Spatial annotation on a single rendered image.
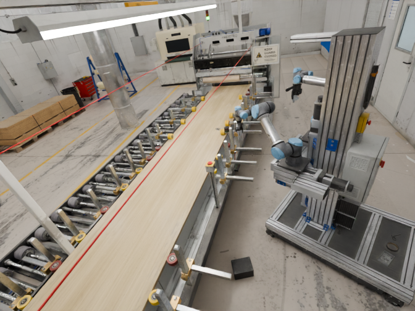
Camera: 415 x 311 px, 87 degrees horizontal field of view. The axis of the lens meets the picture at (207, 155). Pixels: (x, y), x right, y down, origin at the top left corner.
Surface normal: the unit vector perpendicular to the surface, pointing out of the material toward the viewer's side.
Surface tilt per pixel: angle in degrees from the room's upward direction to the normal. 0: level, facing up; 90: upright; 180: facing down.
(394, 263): 0
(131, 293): 0
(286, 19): 90
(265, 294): 0
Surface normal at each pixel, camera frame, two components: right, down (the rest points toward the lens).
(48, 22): 0.74, -0.36
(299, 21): -0.21, 0.58
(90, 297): -0.15, -0.82
